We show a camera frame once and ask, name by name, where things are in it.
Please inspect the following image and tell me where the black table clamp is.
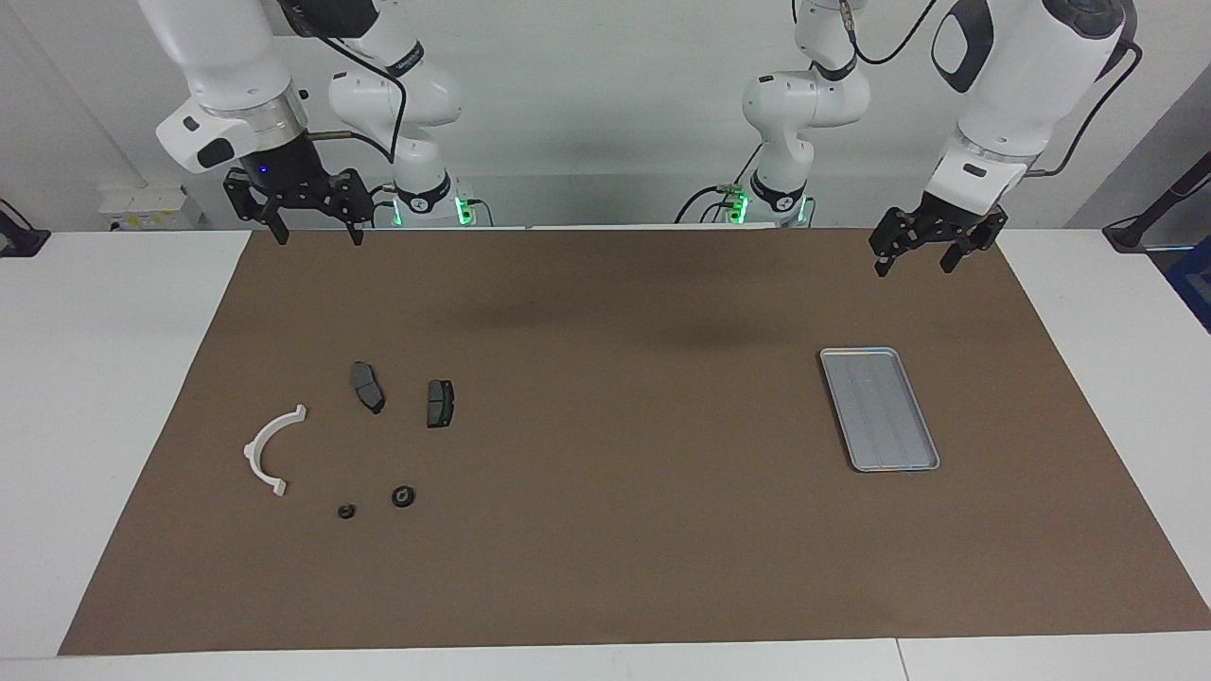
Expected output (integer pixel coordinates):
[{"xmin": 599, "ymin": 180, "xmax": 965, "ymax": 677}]
[{"xmin": 0, "ymin": 197, "xmax": 50, "ymax": 258}]

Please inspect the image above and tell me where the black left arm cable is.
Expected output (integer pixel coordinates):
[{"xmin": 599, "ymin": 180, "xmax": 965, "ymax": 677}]
[{"xmin": 837, "ymin": 0, "xmax": 1143, "ymax": 179}]

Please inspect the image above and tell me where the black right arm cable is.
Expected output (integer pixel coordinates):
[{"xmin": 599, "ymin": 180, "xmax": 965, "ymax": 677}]
[{"xmin": 274, "ymin": 0, "xmax": 408, "ymax": 164}]

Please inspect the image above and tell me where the blue box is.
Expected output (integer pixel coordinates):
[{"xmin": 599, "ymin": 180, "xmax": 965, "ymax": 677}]
[{"xmin": 1167, "ymin": 236, "xmax": 1211, "ymax": 334}]

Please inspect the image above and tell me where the grey metal tray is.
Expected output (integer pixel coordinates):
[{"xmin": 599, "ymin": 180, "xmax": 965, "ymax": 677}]
[{"xmin": 818, "ymin": 347, "xmax": 941, "ymax": 473}]

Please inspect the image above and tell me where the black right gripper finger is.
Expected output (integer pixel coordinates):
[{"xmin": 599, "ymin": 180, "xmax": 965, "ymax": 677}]
[
  {"xmin": 224, "ymin": 168, "xmax": 290, "ymax": 245},
  {"xmin": 326, "ymin": 170, "xmax": 375, "ymax": 245}
]

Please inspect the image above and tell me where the brown table mat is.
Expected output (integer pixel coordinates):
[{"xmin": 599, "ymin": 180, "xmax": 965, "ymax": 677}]
[{"xmin": 57, "ymin": 227, "xmax": 1211, "ymax": 656}]

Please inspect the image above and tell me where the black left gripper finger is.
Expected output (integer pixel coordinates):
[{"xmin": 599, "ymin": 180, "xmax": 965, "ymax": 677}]
[
  {"xmin": 941, "ymin": 219, "xmax": 1007, "ymax": 275},
  {"xmin": 870, "ymin": 210, "xmax": 933, "ymax": 278}
]

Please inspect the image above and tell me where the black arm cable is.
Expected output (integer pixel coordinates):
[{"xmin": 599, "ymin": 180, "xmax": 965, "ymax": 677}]
[
  {"xmin": 274, "ymin": 0, "xmax": 408, "ymax": 164},
  {"xmin": 837, "ymin": 0, "xmax": 1143, "ymax": 179}
]

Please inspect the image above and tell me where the black base cable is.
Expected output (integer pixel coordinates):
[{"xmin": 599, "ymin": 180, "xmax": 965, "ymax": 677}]
[{"xmin": 675, "ymin": 142, "xmax": 763, "ymax": 225}]

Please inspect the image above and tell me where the dark grey curved brake pad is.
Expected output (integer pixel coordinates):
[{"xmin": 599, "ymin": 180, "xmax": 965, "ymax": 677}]
[{"xmin": 350, "ymin": 361, "xmax": 387, "ymax": 415}]

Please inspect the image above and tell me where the white wall socket box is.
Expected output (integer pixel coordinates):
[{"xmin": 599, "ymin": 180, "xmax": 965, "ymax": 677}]
[{"xmin": 99, "ymin": 184, "xmax": 204, "ymax": 233}]

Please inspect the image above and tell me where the white curved plastic bracket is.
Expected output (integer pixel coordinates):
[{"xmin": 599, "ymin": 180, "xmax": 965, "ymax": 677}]
[{"xmin": 243, "ymin": 404, "xmax": 308, "ymax": 498}]

